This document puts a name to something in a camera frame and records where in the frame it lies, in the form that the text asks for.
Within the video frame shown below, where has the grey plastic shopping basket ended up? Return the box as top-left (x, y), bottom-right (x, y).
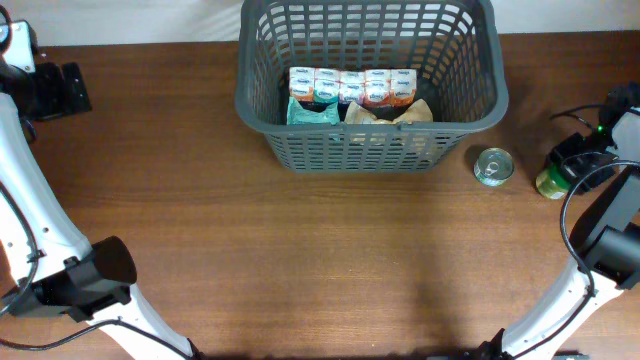
top-left (235, 0), bottom-right (508, 172)

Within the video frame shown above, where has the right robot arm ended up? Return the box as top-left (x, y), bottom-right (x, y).
top-left (468, 82), bottom-right (639, 359)

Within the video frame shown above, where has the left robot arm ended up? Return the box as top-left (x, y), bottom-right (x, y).
top-left (1, 63), bottom-right (200, 359)

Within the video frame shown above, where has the Kleenex tissue multipack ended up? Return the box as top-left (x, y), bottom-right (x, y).
top-left (289, 67), bottom-right (417, 108)

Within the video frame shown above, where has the teal wet wipes packet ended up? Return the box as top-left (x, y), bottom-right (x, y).
top-left (286, 97), bottom-right (340, 125)

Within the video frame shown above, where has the green lidded glass jar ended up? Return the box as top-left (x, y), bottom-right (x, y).
top-left (535, 164), bottom-right (571, 200)

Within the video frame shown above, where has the silver tin can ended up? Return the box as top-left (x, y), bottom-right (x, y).
top-left (474, 148), bottom-right (515, 187)

